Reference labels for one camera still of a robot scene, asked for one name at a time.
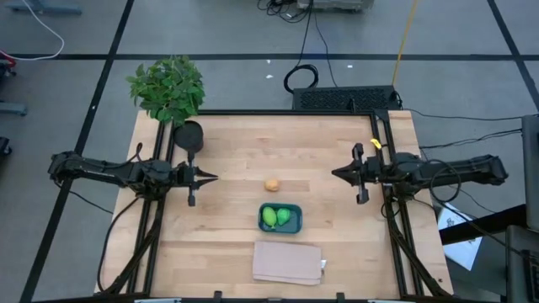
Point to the grey furniture piece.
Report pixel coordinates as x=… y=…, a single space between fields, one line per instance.
x=522 y=269

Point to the orange toy produce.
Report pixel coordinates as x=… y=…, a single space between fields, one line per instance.
x=272 y=185

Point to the black floor object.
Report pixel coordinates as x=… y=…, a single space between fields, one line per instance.
x=4 y=147

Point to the grey equipment box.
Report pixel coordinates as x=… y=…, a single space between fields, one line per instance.
x=337 y=4

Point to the red floor object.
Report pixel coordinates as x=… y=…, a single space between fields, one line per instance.
x=8 y=61

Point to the black table clamp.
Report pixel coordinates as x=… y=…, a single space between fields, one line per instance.
x=340 y=296
x=217 y=295

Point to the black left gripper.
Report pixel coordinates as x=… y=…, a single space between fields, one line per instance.
x=192 y=195

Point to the black beam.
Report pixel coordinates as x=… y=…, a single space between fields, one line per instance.
x=484 y=223

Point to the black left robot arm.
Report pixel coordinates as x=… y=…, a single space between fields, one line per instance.
x=105 y=170

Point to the teal plastic container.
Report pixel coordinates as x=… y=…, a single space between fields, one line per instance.
x=296 y=223

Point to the white paper sheet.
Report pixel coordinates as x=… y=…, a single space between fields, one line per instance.
x=463 y=252

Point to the green leafy plant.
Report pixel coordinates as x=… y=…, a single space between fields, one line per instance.
x=168 y=88

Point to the folded beige towel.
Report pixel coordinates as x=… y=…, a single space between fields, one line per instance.
x=286 y=263

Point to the black plant pot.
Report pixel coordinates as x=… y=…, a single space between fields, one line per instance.
x=188 y=136

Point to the yellow-green toy fruit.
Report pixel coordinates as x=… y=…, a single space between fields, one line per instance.
x=269 y=216

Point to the grey flat stand base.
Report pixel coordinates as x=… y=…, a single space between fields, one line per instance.
x=46 y=6

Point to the yellow tag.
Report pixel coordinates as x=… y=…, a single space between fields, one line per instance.
x=375 y=143

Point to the grey stand foot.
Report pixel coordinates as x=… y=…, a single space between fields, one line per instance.
x=12 y=109

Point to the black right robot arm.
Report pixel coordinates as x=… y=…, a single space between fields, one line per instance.
x=463 y=170

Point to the black perforated computer case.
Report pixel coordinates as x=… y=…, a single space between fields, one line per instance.
x=337 y=99

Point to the green toy fruit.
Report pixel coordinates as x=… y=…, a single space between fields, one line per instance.
x=284 y=215

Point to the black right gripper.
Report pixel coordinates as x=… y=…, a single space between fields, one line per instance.
x=372 y=170

